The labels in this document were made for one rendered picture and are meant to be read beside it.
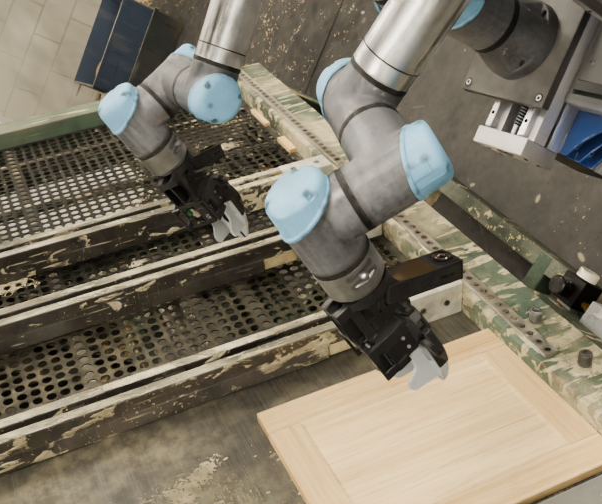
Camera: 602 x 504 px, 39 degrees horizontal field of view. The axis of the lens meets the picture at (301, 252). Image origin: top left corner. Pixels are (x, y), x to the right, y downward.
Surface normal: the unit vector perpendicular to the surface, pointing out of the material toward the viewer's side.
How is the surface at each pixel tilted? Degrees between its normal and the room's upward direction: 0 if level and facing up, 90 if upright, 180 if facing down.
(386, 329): 28
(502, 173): 0
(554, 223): 0
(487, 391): 54
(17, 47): 90
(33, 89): 90
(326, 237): 80
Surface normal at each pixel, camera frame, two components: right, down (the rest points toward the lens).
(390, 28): -0.63, 0.11
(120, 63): 0.52, 0.24
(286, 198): -0.51, -0.66
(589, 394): -0.07, -0.83
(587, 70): -0.78, -0.26
